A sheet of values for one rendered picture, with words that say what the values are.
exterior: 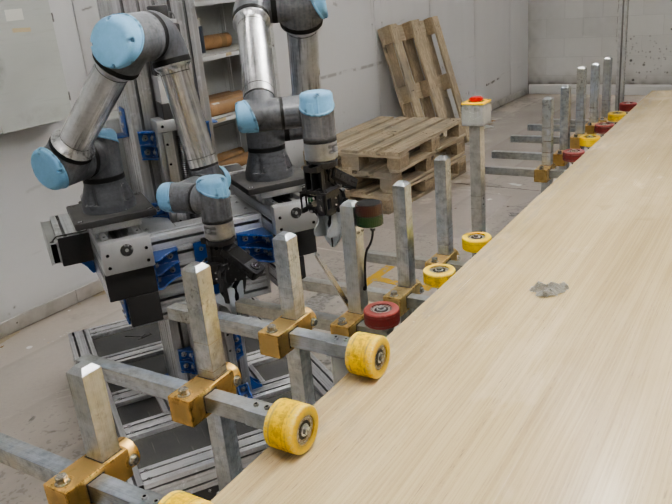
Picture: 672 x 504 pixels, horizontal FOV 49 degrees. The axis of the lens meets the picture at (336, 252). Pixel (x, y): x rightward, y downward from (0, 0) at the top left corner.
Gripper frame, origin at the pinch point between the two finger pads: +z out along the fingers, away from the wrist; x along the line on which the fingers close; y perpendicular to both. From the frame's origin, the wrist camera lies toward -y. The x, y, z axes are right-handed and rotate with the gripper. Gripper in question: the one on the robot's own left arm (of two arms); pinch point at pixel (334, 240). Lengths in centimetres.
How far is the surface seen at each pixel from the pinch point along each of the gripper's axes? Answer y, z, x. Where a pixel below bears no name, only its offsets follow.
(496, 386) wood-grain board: 28, 12, 50
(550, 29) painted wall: -794, 22, -179
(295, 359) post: 31.1, 14.1, 8.3
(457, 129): -406, 63, -140
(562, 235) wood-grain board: -51, 12, 40
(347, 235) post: 6.1, -4.2, 7.6
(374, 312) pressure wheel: 10.9, 11.3, 15.9
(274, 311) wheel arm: 9.8, 16.5, -12.8
